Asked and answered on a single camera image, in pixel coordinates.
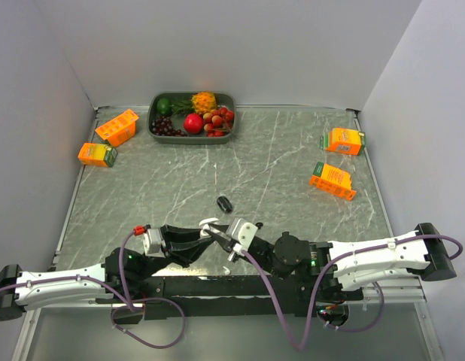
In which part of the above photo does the black earbud charging case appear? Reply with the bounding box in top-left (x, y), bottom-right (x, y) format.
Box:
top-left (217, 196), bottom-right (233, 214)

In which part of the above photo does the aluminium frame rail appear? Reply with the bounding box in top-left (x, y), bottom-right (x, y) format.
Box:
top-left (362, 277), bottom-right (426, 304)

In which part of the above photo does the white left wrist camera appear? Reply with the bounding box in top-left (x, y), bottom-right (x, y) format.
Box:
top-left (133, 224), bottom-right (166, 258)

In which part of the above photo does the orange green box left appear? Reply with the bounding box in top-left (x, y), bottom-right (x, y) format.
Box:
top-left (77, 143), bottom-right (117, 168)

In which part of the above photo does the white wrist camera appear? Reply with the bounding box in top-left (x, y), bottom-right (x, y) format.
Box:
top-left (133, 224), bottom-right (166, 258)
top-left (226, 217), bottom-right (258, 262)

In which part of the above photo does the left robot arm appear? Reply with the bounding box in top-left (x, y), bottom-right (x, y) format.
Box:
top-left (0, 225), bottom-right (213, 322)

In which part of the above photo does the dark grape bunch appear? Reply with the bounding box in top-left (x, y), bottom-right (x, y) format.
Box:
top-left (150, 116), bottom-right (187, 137)

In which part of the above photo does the green leafy sprig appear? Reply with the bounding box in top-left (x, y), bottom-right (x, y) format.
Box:
top-left (171, 99), bottom-right (196, 115)

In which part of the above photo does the green lime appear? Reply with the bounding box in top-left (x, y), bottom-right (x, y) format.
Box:
top-left (156, 98), bottom-right (172, 116)

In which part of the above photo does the grey-green fruit tray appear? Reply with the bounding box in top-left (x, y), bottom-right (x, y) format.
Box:
top-left (147, 91), bottom-right (239, 145)

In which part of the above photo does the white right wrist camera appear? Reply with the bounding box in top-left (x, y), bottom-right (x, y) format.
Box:
top-left (226, 217), bottom-right (258, 262)

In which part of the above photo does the orange box back right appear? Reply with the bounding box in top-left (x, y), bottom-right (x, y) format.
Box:
top-left (320, 127), bottom-right (366, 156)

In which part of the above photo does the orange box back left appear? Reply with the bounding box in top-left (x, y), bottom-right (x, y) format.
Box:
top-left (95, 109), bottom-right (139, 147)

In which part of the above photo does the red apple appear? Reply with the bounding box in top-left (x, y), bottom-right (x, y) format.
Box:
top-left (184, 114), bottom-right (204, 135)

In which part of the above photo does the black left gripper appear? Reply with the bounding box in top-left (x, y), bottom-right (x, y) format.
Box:
top-left (134, 224), bottom-right (215, 281)

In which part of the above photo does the white earbud charging case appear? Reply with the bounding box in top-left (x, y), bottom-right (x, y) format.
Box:
top-left (199, 217), bottom-right (219, 238)

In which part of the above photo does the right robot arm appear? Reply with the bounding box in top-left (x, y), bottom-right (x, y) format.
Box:
top-left (199, 218), bottom-right (457, 300)

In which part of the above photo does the red lychee bunch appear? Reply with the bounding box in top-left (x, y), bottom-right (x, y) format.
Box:
top-left (202, 107), bottom-right (236, 137)

